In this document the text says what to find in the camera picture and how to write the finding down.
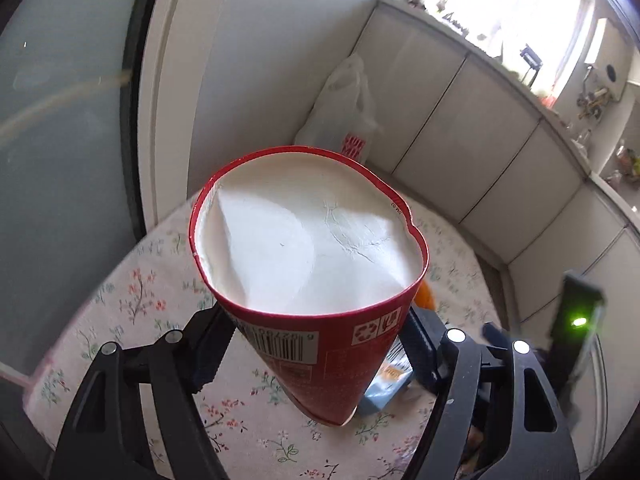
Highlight toy figure on sill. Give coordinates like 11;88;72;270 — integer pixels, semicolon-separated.
577;66;623;121

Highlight large orange peel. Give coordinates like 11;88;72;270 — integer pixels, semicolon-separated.
415;280;437;311

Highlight small black stand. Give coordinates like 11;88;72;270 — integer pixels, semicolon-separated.
519;44;545;87

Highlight blue carton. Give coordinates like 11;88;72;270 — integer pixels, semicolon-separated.
357;335;416;416

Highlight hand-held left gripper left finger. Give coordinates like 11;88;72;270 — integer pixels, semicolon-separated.
47;305;238;480

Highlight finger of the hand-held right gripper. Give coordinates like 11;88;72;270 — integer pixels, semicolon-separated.
481;322;516;357

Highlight red paper cup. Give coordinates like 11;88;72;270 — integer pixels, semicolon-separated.
188;145;430;427

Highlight frosted glass door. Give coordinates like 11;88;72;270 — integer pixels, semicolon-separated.
0;0;168;378

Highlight white plastic bag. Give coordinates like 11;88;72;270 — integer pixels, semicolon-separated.
294;54;383;163

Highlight floral tablecloth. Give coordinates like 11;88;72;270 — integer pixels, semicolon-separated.
22;180;506;480

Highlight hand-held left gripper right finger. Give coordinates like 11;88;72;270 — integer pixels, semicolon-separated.
400;305;581;480

